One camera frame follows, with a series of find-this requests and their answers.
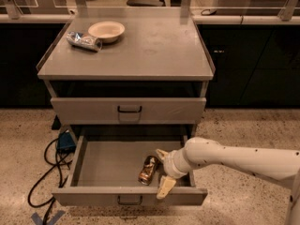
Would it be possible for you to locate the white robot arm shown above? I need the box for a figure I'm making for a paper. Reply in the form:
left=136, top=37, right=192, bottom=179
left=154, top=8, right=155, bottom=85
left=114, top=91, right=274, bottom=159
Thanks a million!
left=156, top=137, right=300, bottom=225

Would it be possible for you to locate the blue power adapter box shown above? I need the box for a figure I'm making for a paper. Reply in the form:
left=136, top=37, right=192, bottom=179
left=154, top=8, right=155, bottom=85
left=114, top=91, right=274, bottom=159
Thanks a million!
left=56, top=131, right=76, bottom=153

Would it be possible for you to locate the black floor cable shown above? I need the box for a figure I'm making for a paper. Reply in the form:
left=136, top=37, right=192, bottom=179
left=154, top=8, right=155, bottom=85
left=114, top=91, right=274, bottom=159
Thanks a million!
left=27, top=137, right=74, bottom=225

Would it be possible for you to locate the black office chair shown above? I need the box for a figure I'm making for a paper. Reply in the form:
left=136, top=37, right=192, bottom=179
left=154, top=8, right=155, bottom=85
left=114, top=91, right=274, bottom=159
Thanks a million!
left=127, top=0, right=165, bottom=7

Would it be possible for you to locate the open grey middle drawer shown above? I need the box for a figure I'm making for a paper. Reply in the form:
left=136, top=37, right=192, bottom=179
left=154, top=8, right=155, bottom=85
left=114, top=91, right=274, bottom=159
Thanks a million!
left=52, top=136, right=207, bottom=206

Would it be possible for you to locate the closed grey upper drawer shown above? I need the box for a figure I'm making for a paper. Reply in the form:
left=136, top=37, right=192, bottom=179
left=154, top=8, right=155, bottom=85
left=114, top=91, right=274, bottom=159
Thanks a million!
left=51, top=97, right=206, bottom=125

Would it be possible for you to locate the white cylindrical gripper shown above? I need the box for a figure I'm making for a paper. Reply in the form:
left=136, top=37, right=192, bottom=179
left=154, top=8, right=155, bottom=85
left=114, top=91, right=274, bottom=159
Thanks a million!
left=156, top=149, right=190, bottom=200

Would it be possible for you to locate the grey metal drawer cabinet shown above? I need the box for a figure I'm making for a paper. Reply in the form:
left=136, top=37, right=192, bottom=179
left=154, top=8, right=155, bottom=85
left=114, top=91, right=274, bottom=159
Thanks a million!
left=38, top=7, right=215, bottom=136

